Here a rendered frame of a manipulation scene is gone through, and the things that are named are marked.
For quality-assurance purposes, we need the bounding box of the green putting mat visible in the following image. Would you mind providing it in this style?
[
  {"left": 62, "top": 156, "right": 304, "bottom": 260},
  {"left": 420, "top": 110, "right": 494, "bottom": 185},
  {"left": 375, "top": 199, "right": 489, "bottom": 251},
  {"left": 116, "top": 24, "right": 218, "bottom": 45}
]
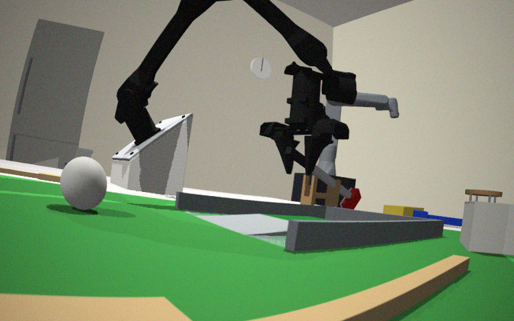
[{"left": 0, "top": 175, "right": 514, "bottom": 321}]

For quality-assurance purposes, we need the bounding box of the olive yellow block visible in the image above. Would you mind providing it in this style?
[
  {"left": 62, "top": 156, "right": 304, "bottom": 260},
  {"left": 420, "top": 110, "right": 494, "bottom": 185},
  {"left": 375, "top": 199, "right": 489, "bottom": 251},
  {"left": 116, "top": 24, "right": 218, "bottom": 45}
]
[{"left": 383, "top": 205, "right": 424, "bottom": 217}]

